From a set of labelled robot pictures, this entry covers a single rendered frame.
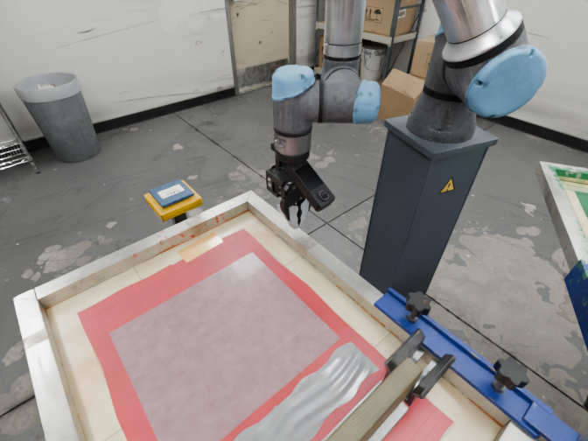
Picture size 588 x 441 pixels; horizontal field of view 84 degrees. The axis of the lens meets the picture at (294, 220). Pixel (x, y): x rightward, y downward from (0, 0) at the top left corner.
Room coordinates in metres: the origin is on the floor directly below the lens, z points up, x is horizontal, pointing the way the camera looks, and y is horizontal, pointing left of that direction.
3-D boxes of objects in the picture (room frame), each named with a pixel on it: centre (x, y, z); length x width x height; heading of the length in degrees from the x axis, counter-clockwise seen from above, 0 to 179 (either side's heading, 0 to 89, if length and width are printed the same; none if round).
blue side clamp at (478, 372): (0.28, -0.27, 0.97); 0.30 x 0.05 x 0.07; 40
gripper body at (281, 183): (0.61, 0.01, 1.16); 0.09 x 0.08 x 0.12; 40
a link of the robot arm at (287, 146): (0.60, 0.00, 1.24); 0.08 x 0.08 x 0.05
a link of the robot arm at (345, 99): (0.62, -0.10, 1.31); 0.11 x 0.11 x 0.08; 0
